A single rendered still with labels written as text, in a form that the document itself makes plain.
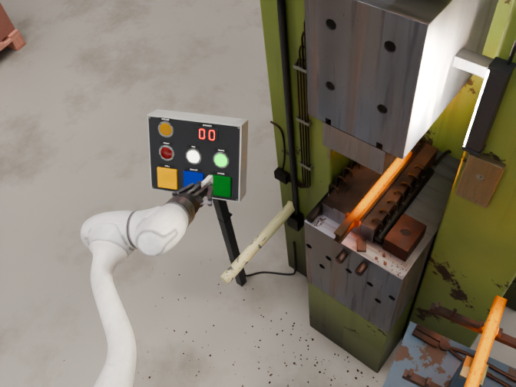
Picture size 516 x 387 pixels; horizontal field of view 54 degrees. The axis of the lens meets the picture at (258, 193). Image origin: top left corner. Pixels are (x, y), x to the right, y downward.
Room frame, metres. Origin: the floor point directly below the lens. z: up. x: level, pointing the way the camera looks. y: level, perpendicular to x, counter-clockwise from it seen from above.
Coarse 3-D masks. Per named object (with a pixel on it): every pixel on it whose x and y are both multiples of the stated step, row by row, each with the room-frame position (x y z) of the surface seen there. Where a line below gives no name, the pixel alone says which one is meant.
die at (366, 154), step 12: (324, 132) 0.98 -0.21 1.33; (336, 132) 0.95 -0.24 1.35; (324, 144) 0.98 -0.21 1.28; (336, 144) 0.95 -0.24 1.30; (348, 144) 0.93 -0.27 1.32; (360, 144) 0.90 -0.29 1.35; (348, 156) 0.92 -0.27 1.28; (360, 156) 0.90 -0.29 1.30; (372, 156) 0.87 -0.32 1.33; (384, 156) 0.85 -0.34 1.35; (372, 168) 0.87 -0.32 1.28; (384, 168) 0.85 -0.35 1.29
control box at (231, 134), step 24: (168, 120) 1.29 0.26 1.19; (192, 120) 1.26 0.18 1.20; (216, 120) 1.25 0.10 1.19; (240, 120) 1.25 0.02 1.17; (168, 144) 1.25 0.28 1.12; (192, 144) 1.22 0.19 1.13; (216, 144) 1.19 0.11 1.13; (240, 144) 1.16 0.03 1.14; (192, 168) 1.18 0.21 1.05; (216, 168) 1.15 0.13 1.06; (240, 168) 1.13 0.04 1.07; (240, 192) 1.09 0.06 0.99
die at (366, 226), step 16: (416, 160) 1.09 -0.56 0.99; (432, 160) 1.11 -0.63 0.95; (368, 176) 1.06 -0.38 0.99; (400, 176) 1.04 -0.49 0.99; (352, 192) 1.01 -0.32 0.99; (384, 192) 0.98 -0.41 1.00; (336, 208) 0.95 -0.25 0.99; (352, 208) 0.93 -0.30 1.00; (384, 208) 0.92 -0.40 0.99; (368, 224) 0.87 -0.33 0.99
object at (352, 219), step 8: (400, 160) 1.09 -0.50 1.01; (392, 168) 1.06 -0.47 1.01; (400, 168) 1.07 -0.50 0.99; (384, 176) 1.04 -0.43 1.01; (392, 176) 1.03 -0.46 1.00; (376, 184) 1.01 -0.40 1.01; (384, 184) 1.00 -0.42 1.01; (368, 192) 0.98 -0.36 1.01; (376, 192) 0.98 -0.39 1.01; (368, 200) 0.95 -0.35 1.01; (360, 208) 0.92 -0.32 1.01; (352, 216) 0.90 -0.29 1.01; (360, 216) 0.90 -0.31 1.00; (344, 224) 0.87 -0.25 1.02; (352, 224) 0.88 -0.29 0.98; (336, 232) 0.84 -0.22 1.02; (344, 232) 0.84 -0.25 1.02; (336, 240) 0.84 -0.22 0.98
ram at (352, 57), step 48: (336, 0) 0.96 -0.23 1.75; (384, 0) 0.91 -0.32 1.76; (432, 0) 0.88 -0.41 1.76; (480, 0) 0.99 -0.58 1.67; (336, 48) 0.96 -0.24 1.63; (384, 48) 0.87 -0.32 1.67; (432, 48) 0.84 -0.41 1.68; (480, 48) 1.07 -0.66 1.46; (336, 96) 0.96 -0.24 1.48; (384, 96) 0.86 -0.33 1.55; (432, 96) 0.88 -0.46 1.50; (384, 144) 0.85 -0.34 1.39
